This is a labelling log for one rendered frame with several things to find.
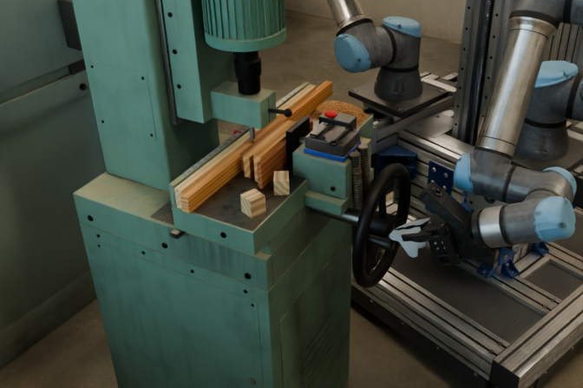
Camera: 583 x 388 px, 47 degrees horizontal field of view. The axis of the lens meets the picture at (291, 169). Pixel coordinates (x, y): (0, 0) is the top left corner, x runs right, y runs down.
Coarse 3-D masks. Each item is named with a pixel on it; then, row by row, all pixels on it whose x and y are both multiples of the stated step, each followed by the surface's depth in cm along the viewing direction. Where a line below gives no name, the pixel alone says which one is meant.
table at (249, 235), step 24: (312, 120) 176; (288, 168) 155; (216, 192) 148; (240, 192) 147; (264, 192) 147; (312, 192) 152; (192, 216) 142; (216, 216) 140; (240, 216) 139; (264, 216) 139; (288, 216) 147; (216, 240) 141; (240, 240) 137; (264, 240) 139
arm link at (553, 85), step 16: (544, 64) 168; (560, 64) 166; (544, 80) 162; (560, 80) 161; (576, 80) 161; (544, 96) 164; (560, 96) 162; (528, 112) 169; (544, 112) 166; (560, 112) 164
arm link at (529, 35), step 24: (528, 0) 129; (552, 0) 127; (528, 24) 129; (552, 24) 135; (528, 48) 129; (504, 72) 130; (528, 72) 129; (504, 96) 129; (528, 96) 129; (504, 120) 128; (480, 144) 130; (504, 144) 128; (456, 168) 131; (480, 168) 129; (504, 168) 128; (480, 192) 130; (504, 192) 127
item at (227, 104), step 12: (228, 84) 156; (216, 96) 153; (228, 96) 151; (240, 96) 150; (252, 96) 150; (264, 96) 150; (216, 108) 155; (228, 108) 153; (240, 108) 151; (252, 108) 149; (264, 108) 149; (276, 108) 155; (228, 120) 154; (240, 120) 153; (252, 120) 151; (264, 120) 151
